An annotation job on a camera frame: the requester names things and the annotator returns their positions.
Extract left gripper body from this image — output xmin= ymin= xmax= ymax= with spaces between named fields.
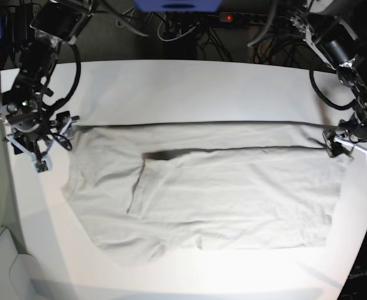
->
xmin=322 ymin=123 xmax=367 ymax=159

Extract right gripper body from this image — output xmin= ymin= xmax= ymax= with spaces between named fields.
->
xmin=5 ymin=111 xmax=80 ymax=163

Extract light grey t-shirt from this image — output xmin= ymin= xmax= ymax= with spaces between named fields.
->
xmin=64 ymin=124 xmax=351 ymax=266

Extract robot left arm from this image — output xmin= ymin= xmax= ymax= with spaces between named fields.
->
xmin=247 ymin=1 xmax=367 ymax=162

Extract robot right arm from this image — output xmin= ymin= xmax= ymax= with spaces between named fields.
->
xmin=0 ymin=1 xmax=98 ymax=172

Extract grey side cabinet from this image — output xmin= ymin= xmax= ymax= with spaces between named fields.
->
xmin=0 ymin=228 xmax=41 ymax=299

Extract blue box overhead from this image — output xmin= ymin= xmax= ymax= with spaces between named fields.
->
xmin=134 ymin=0 xmax=222 ymax=12

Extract black power strip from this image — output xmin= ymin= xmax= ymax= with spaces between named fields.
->
xmin=218 ymin=12 xmax=268 ymax=26

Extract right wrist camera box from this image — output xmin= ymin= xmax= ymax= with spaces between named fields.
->
xmin=34 ymin=157 xmax=53 ymax=173

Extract white cable loop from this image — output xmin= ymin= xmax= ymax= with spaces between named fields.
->
xmin=156 ymin=12 xmax=199 ymax=43

